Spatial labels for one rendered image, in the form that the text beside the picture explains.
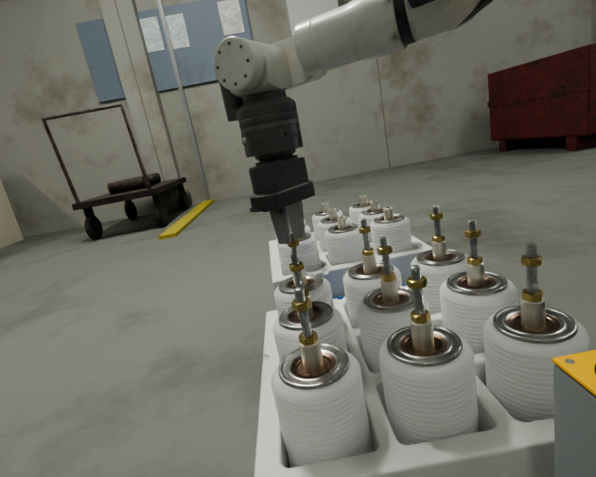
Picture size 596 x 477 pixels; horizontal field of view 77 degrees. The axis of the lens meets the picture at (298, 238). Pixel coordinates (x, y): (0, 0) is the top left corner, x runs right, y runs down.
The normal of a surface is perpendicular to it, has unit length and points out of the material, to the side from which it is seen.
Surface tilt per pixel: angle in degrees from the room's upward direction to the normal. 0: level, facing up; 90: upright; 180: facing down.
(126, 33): 90
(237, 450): 0
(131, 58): 90
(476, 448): 0
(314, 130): 90
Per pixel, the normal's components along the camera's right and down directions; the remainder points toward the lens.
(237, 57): -0.45, 0.31
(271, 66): 0.87, -0.04
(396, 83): 0.05, 0.25
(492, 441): -0.18, -0.95
